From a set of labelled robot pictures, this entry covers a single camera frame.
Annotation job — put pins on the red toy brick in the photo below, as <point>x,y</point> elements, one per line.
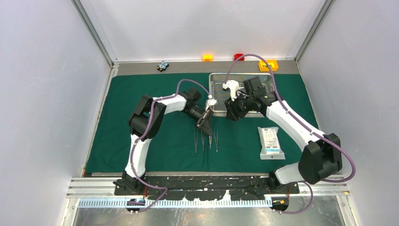
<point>239,57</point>

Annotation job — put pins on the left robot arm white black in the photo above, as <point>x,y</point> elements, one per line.
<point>145,123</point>

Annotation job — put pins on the green surgical cloth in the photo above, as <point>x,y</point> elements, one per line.
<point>172,149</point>

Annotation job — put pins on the orange toy brick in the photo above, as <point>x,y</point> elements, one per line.
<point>207,58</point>

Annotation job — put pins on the thin steel tweezers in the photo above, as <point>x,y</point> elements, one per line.
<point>216,141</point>

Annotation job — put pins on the steel spatula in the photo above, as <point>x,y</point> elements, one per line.
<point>203,140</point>

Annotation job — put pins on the small blue black toy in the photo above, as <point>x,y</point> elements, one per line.
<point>162,66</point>

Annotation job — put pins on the aluminium frame rail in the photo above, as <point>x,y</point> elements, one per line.
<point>104,186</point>

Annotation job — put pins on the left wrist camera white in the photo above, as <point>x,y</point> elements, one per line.
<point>210,102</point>

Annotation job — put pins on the metal mesh tray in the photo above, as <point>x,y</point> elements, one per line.
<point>216,81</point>

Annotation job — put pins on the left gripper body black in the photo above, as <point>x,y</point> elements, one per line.
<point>204,116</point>

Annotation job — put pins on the long steel forceps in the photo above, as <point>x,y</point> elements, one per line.
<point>195,139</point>

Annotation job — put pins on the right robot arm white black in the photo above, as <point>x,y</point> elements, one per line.
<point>320,152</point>

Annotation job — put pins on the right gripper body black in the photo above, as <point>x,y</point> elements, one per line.
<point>239,108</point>

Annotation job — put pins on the white paper packet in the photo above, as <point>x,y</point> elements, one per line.
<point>271,149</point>

